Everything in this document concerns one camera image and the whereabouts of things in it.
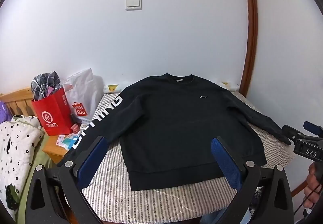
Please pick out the white floral quilt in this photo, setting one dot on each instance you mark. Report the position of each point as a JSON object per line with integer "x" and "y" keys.
{"x": 17, "y": 143}

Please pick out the purple cloth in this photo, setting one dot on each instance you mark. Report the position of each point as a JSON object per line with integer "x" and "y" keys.
{"x": 4, "y": 113}

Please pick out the grey plaid cloth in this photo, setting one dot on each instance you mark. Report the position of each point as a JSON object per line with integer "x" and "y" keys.
{"x": 45, "y": 82}

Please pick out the black sweatshirt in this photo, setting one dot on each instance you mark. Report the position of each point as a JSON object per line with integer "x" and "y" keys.
{"x": 176, "y": 125}

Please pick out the brown wooden board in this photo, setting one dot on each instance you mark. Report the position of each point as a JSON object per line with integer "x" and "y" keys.
{"x": 300, "y": 184}

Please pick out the striped quilted mattress pad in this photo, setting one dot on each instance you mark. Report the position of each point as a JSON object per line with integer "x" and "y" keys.
{"x": 151, "y": 201}

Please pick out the white plastic shopping bag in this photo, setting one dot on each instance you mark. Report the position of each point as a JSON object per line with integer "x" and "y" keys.
{"x": 85, "y": 92}

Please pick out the person's right hand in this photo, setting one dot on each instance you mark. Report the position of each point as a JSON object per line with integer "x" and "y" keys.
{"x": 311, "y": 188}

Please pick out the small red packet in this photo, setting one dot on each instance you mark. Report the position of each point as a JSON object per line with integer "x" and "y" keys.
{"x": 75, "y": 128}

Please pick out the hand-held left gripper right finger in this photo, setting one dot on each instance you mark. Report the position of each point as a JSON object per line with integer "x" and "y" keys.
{"x": 227, "y": 161}

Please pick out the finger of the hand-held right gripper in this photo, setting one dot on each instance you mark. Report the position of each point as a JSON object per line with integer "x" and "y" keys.
{"x": 290, "y": 131}
{"x": 313, "y": 128}

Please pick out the leaflets on nightstand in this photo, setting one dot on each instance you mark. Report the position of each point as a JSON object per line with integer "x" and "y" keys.
{"x": 70, "y": 142}

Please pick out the wooden headboard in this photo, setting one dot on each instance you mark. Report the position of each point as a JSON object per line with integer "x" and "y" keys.
{"x": 20, "y": 102}

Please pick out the white light switch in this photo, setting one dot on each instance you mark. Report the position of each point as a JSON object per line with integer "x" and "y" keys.
{"x": 133, "y": 3}

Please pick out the red paper bag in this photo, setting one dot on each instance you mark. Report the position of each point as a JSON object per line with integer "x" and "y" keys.
{"x": 53, "y": 113}

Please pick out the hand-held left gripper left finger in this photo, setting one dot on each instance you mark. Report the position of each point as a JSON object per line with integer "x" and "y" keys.
{"x": 92, "y": 161}

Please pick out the brown wooden door frame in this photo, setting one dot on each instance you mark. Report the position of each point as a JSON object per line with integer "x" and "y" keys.
{"x": 252, "y": 37}

